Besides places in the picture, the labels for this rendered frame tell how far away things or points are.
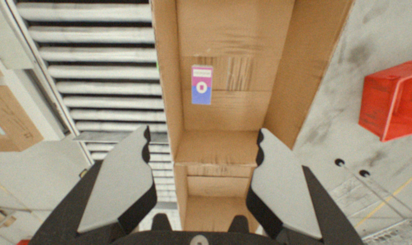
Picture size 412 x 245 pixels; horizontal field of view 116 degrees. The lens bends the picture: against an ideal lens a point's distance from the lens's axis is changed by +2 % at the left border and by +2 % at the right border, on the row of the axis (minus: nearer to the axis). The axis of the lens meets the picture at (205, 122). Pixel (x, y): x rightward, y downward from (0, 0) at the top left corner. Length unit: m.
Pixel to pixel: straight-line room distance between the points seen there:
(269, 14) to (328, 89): 1.42
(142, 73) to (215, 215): 0.68
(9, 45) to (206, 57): 0.74
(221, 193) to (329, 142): 1.71
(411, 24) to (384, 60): 0.27
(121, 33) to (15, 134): 0.67
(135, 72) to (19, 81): 0.50
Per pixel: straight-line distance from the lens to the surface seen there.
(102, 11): 0.65
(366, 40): 1.86
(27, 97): 0.98
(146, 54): 0.59
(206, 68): 0.37
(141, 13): 0.60
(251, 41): 0.42
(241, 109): 0.46
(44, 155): 2.83
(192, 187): 0.71
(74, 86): 0.79
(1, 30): 0.91
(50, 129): 1.01
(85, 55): 0.71
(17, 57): 0.91
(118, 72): 0.65
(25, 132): 1.03
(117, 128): 0.77
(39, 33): 0.81
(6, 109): 1.00
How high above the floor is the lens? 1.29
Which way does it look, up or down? 61 degrees down
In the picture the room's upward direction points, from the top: 179 degrees counter-clockwise
